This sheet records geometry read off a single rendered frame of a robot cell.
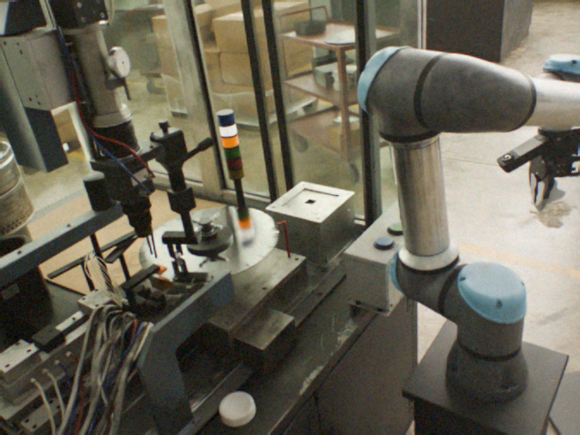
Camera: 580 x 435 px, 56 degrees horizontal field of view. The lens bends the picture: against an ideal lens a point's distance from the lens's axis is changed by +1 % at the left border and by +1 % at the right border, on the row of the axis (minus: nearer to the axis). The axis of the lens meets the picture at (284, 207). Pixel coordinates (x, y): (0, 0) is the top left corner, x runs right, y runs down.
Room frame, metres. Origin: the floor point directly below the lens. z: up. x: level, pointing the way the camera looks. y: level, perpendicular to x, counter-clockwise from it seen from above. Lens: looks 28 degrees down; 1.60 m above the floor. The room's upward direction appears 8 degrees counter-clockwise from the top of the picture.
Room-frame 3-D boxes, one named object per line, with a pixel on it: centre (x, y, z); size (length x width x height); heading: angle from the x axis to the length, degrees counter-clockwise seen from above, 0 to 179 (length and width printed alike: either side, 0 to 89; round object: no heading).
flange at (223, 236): (1.09, 0.19, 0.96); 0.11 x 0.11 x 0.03
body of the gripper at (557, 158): (1.11, -0.63, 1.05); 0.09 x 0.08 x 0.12; 91
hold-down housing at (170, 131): (1.02, 0.21, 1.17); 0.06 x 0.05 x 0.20; 131
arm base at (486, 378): (0.77, -0.36, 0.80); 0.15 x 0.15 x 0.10
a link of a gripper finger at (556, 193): (1.09, -0.63, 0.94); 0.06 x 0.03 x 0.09; 91
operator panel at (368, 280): (1.12, -0.25, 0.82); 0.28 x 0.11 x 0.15; 140
